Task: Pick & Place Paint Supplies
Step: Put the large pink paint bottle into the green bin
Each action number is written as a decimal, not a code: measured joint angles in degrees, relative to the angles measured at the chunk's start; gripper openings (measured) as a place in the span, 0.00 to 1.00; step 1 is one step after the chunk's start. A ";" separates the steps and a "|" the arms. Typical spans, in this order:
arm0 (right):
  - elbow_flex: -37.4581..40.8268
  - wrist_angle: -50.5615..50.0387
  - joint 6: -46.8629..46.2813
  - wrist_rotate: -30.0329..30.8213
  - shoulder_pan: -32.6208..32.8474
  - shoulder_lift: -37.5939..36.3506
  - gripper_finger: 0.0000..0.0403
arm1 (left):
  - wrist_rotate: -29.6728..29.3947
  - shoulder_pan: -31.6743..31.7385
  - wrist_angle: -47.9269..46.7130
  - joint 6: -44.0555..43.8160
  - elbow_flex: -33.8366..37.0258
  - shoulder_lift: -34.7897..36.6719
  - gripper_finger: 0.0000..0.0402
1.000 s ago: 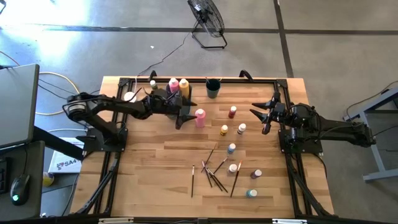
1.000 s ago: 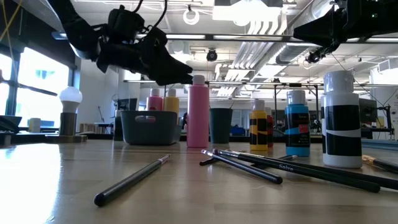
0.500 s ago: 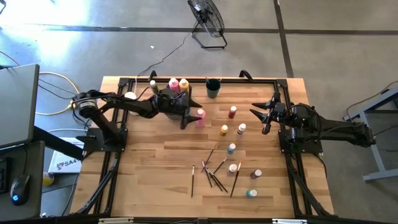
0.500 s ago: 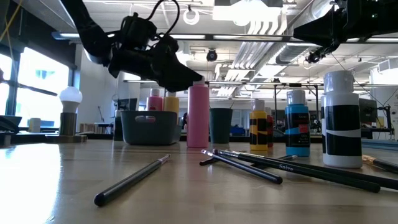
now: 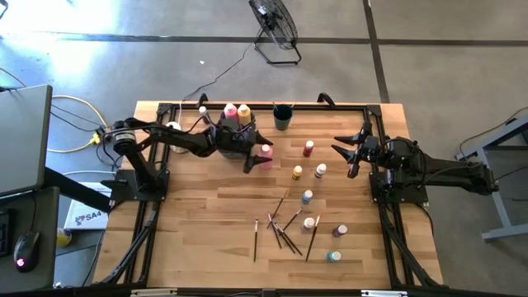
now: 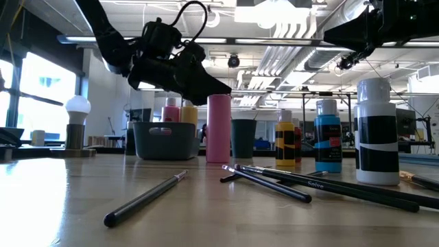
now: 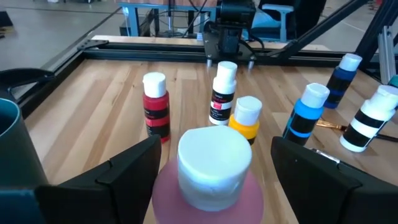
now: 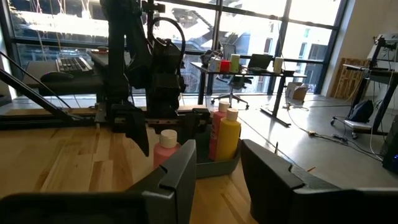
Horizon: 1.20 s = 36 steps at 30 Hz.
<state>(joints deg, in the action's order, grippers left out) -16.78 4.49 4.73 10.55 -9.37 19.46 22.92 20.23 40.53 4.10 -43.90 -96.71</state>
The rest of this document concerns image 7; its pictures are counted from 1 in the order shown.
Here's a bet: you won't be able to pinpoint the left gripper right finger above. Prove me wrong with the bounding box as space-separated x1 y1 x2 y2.
270 136 398 224

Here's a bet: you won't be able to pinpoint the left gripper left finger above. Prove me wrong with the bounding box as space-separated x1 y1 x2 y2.
0 134 162 224

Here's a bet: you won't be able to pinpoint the small red paint bottle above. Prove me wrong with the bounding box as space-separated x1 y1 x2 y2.
142 72 172 144

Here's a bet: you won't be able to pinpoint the large pink paint bottle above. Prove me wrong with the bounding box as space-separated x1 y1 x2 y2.
151 124 265 224

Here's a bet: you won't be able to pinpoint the small light blue paint bottle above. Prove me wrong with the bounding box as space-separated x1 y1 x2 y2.
282 82 331 147

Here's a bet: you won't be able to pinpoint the small white black-striped paint bottle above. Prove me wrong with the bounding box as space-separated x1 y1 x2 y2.
339 84 398 154

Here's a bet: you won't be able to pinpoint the small yellow paint bottle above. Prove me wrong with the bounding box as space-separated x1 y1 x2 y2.
228 95 263 146

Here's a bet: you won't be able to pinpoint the small dark blue paint bottle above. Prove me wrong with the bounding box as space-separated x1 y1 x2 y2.
323 52 363 110

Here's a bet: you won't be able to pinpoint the small white red-label paint bottle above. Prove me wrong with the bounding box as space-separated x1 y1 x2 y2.
208 60 239 126

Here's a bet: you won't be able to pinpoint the black paintbrush silver ferrule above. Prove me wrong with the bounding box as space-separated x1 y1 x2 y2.
310 147 342 165

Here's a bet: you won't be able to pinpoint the loose paintbrushes on table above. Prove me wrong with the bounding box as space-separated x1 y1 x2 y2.
315 119 398 143

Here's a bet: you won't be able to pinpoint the teal ribbed plastic cup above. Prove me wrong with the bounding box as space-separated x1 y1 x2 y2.
0 97 50 189

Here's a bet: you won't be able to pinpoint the white aluminium extrusion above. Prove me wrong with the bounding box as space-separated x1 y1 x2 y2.
377 26 398 85

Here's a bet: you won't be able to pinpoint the wooden table blue legs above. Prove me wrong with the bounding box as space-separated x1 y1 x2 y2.
117 0 218 38

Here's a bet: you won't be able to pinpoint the black office chair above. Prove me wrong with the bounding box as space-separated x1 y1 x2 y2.
257 0 328 44

